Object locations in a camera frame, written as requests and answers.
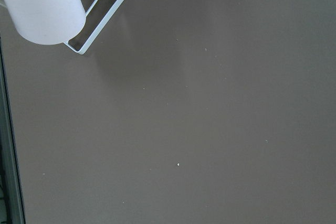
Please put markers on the white wire cup rack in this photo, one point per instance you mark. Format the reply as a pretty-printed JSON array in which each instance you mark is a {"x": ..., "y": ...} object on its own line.
[{"x": 98, "y": 14}]

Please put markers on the pink plastic cup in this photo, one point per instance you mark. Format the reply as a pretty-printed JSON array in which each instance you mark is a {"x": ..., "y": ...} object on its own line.
[{"x": 47, "y": 22}]

